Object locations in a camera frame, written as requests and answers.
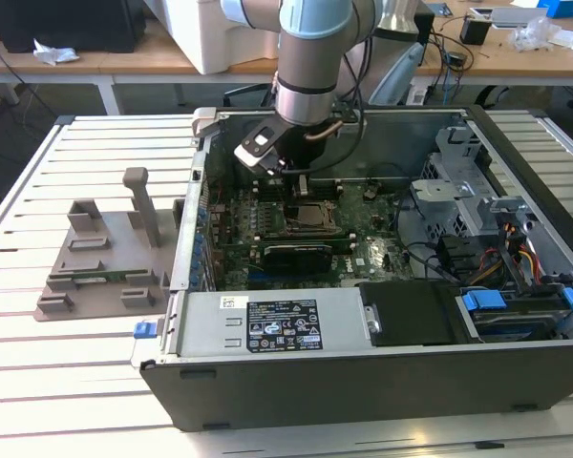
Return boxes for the black drive bay cover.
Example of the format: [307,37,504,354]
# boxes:
[356,280,469,348]

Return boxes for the flat white box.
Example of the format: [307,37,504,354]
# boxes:
[467,4,540,29]

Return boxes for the wooden desk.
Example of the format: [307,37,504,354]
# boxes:
[0,0,573,115]

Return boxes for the crumpled white paper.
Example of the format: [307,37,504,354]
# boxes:
[32,38,81,67]

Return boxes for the metal drive cage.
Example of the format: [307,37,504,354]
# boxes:
[409,121,531,249]

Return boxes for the hard disk in blue carrier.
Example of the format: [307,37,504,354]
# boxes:
[454,284,573,344]

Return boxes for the black graphics card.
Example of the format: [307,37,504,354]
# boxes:
[261,241,338,277]

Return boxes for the green RAM stick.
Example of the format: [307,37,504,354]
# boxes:
[71,269,149,282]

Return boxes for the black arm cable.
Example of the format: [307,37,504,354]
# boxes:
[309,35,371,174]

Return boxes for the grey parts rack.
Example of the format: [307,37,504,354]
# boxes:
[32,166,185,324]

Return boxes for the red yellow power wires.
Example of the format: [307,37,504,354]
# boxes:
[477,221,543,287]

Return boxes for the green motherboard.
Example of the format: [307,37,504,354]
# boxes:
[204,178,414,292]

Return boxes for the pale blue teach pendant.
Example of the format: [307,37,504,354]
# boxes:
[367,43,426,107]

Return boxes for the black power connector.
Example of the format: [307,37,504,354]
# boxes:
[436,236,478,282]

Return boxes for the blue cardboard box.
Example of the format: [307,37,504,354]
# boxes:
[536,0,573,20]

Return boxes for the silver power supply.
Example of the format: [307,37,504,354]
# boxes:
[171,289,370,366]

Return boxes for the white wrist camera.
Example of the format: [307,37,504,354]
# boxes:
[232,118,288,177]

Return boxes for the clear plastic bag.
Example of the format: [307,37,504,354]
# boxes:
[511,17,563,52]

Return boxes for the large black box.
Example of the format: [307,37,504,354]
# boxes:
[0,0,148,54]

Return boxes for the CPU socket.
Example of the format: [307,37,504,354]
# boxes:
[285,200,340,236]

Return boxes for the white printer box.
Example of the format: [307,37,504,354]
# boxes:
[195,0,283,76]

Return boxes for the black PC case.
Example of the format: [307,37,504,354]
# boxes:
[131,104,573,433]

